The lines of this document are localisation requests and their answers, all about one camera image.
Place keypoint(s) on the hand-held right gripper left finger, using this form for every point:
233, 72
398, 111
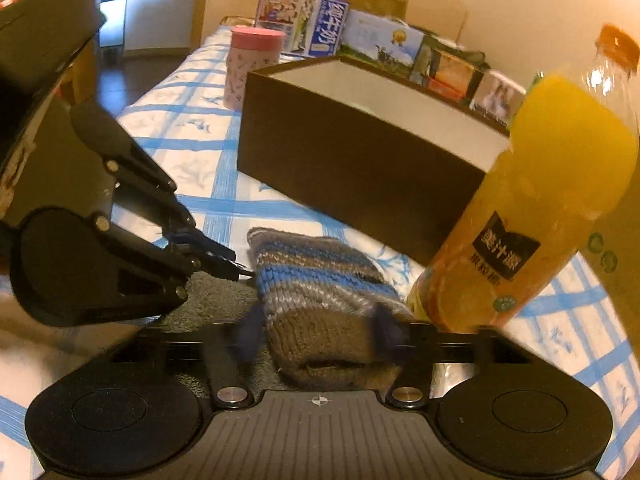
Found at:
225, 365

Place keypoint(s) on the orange juice bottle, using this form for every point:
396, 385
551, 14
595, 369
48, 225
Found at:
540, 170

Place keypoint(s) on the pink cup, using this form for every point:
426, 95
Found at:
250, 60

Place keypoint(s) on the blue checked bed sheet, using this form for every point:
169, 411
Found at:
210, 200

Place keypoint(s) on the striped blue grey knit sock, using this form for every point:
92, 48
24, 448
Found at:
315, 300

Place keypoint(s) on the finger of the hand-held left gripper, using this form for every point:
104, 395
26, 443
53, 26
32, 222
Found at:
140, 175
150, 250

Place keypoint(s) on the blue milk carton box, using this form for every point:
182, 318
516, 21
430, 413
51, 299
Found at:
305, 20

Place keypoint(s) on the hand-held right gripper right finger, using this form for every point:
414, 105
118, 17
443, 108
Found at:
415, 355

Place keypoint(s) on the orange printed box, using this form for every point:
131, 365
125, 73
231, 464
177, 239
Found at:
450, 72

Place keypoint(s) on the white green gift box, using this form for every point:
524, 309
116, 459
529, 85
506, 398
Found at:
380, 42

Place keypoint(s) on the large printed cardboard box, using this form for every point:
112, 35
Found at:
615, 240

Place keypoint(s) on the small photo print box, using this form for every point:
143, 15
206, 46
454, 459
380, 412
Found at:
495, 97

